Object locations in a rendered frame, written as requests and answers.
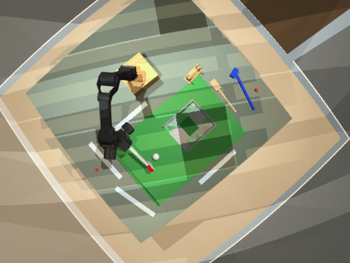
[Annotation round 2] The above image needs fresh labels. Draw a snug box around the blue golf putter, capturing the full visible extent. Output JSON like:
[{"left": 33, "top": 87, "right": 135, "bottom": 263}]
[{"left": 229, "top": 68, "right": 255, "bottom": 110}]

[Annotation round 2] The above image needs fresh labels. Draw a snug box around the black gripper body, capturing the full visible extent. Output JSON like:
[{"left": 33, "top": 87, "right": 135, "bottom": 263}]
[{"left": 116, "top": 122, "right": 135, "bottom": 142}]

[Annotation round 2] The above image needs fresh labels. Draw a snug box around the green putting mat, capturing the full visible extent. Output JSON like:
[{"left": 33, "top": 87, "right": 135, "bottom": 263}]
[{"left": 116, "top": 75, "right": 247, "bottom": 205}]

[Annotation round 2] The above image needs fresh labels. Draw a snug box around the white golf ball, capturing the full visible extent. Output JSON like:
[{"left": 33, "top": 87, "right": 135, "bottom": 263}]
[{"left": 152, "top": 154, "right": 159, "bottom": 161}]

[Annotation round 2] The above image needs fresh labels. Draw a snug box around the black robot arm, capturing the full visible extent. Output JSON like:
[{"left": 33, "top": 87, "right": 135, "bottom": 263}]
[{"left": 96, "top": 65, "right": 138, "bottom": 160}]

